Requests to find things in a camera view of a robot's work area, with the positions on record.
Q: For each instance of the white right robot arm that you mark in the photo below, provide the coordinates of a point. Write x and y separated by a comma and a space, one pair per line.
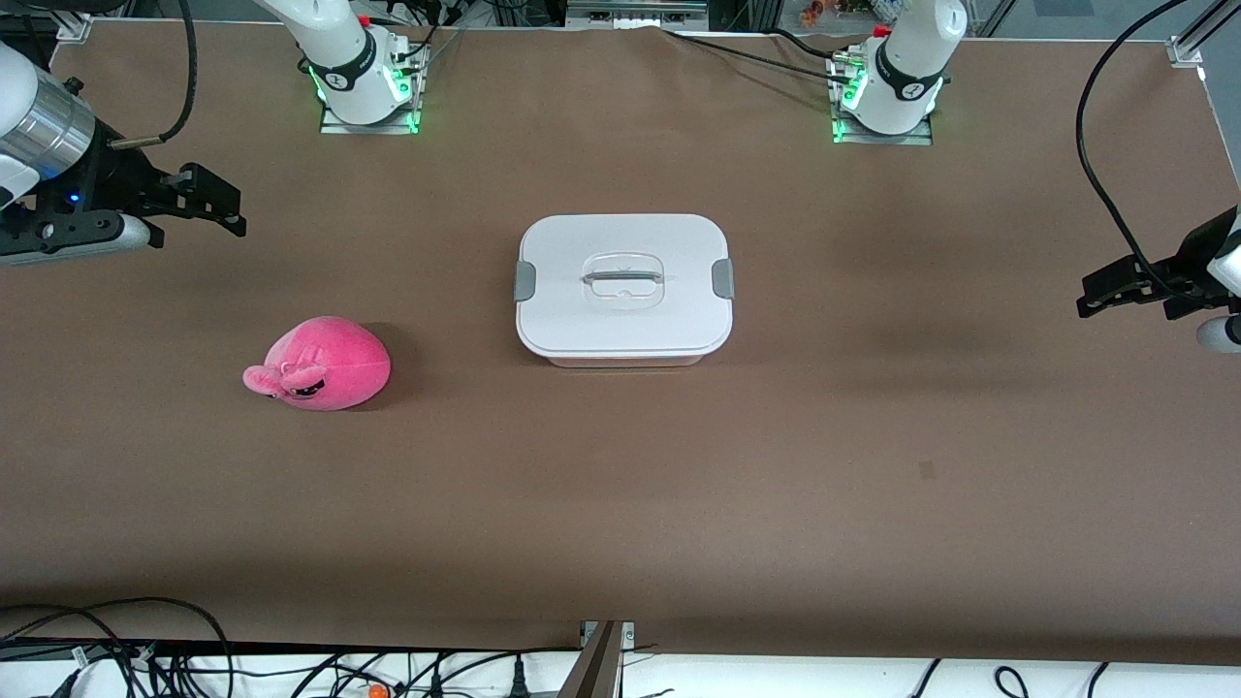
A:
344, 58

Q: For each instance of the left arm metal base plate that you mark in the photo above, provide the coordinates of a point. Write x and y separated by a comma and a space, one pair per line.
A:
882, 139

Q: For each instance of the black floor strip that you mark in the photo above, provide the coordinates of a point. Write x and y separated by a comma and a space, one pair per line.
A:
78, 648

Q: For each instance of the black power plug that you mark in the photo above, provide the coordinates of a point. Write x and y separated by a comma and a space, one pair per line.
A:
519, 681

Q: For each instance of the small aluminium corner bracket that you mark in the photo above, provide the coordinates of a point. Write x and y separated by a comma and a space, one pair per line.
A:
76, 27

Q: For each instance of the aluminium profile post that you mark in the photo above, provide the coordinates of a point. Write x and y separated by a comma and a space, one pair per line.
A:
596, 669

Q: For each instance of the grey metal rack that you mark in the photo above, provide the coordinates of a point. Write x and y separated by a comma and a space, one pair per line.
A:
635, 12

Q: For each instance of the translucent plastic box container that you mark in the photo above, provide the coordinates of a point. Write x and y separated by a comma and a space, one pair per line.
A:
620, 362

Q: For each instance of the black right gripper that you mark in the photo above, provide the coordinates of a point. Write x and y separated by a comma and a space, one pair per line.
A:
109, 181

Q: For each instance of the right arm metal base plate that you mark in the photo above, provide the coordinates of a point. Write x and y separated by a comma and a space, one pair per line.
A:
368, 128

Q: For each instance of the aluminium frame profile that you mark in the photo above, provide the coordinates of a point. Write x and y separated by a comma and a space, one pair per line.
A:
1202, 29

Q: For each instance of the brown table cover sheet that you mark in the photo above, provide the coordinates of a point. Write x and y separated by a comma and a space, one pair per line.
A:
679, 485

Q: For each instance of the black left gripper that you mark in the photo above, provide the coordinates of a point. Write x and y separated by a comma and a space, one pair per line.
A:
1185, 264

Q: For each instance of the white box lid grey latches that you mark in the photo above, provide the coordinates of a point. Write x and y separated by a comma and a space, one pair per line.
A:
582, 320

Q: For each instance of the pink plush toy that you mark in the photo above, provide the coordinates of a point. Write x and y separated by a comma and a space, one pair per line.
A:
334, 359

